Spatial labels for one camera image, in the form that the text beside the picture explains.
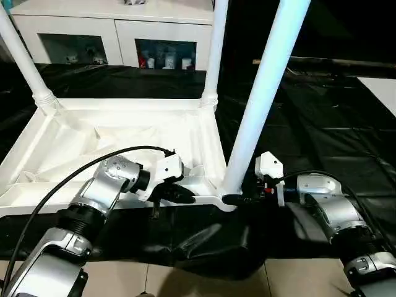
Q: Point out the grey patterned object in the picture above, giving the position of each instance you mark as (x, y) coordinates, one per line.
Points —
(134, 2)

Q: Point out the black mat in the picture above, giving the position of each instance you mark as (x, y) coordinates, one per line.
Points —
(325, 139)

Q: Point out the small white cup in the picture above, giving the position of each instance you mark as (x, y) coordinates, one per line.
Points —
(151, 63)

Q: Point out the small yellow label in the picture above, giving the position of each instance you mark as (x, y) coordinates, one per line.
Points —
(256, 61)

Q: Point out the white candle cup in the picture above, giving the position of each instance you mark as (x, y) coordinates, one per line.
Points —
(187, 64)

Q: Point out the black white patterned figurine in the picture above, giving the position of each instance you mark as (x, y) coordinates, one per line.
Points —
(94, 55)

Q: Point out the small white figurine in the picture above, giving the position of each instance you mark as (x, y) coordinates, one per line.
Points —
(70, 58)

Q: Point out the white sideboard cabinet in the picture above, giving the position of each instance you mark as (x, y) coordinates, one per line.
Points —
(108, 18)

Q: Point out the white plastic table top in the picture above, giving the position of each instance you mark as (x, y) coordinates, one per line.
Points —
(123, 114)

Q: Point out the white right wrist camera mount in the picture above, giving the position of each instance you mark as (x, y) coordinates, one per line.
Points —
(269, 165)

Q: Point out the white printed jar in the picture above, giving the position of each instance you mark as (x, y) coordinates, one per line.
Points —
(169, 61)

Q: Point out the red bottle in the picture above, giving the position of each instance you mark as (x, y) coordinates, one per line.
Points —
(143, 60)

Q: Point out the white flat board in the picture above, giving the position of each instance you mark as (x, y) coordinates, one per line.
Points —
(380, 92)

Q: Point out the white plastic table leg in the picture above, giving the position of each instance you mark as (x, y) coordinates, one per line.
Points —
(272, 62)
(216, 46)
(24, 62)

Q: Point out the black metal rail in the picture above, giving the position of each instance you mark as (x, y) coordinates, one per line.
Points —
(340, 64)

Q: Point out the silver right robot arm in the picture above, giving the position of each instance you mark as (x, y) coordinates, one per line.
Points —
(334, 204)

